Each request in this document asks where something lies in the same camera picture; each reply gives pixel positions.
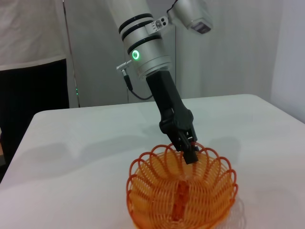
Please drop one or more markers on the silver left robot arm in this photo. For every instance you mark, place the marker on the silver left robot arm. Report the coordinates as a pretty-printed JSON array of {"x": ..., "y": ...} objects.
[{"x": 143, "y": 40}]

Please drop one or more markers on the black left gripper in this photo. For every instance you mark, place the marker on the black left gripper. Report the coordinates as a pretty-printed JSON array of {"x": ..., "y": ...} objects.
[{"x": 168, "y": 102}]

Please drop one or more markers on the orange woven plastic basket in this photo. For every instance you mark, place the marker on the orange woven plastic basket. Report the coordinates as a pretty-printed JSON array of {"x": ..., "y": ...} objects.
[{"x": 181, "y": 188}]

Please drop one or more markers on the person in white shirt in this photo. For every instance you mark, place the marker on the person in white shirt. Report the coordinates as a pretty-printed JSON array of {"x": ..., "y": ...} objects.
[{"x": 28, "y": 59}]

